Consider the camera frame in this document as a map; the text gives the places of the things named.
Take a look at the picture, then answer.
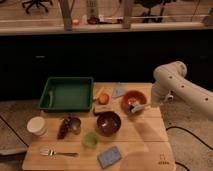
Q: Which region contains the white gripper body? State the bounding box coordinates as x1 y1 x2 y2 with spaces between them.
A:
151 87 167 107

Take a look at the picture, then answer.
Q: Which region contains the red bowl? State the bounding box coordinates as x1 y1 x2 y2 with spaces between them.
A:
121 90 147 114

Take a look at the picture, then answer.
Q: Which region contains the white black dish brush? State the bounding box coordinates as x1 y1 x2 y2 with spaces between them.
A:
129 103 150 114

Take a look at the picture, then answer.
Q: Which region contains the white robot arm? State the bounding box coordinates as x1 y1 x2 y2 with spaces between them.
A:
151 61 213 122

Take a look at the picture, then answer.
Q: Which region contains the dark purple bowl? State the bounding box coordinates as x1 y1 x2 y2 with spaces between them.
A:
96 112 121 137

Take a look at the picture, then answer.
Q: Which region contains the grey blue cloth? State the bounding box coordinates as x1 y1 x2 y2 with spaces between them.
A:
112 83 126 98

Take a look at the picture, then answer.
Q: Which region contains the wooden table board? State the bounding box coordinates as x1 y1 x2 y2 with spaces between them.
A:
21 82 177 171

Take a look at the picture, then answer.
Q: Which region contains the orange fruit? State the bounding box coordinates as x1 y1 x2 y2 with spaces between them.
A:
98 93 109 105

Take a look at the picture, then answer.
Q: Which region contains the yellow banana piece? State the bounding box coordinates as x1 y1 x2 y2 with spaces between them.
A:
93 87 104 100

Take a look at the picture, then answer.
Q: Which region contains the brown wooden block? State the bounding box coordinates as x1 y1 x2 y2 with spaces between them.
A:
93 105 112 116

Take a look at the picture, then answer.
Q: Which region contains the blue sponge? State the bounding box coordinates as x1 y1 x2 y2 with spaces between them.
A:
97 146 122 169

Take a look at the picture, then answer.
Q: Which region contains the small green cup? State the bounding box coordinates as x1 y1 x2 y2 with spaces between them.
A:
82 132 99 149

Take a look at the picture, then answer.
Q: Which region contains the metal can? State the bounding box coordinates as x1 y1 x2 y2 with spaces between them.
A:
70 117 81 135

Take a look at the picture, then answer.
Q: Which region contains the green plastic tray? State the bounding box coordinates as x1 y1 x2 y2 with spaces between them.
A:
39 77 93 112

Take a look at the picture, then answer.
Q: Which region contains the brown pine cone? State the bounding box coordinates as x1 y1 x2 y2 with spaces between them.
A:
57 117 71 139

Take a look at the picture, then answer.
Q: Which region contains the silver fork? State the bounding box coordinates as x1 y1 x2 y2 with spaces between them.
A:
39 149 79 157

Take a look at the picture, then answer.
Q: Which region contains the white cup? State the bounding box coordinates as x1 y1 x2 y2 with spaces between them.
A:
27 116 47 136

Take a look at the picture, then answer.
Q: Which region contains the black office chair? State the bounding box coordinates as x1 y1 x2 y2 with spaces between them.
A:
22 0 53 14

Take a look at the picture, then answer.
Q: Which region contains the black cable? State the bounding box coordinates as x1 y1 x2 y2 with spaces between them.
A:
166 125 213 151

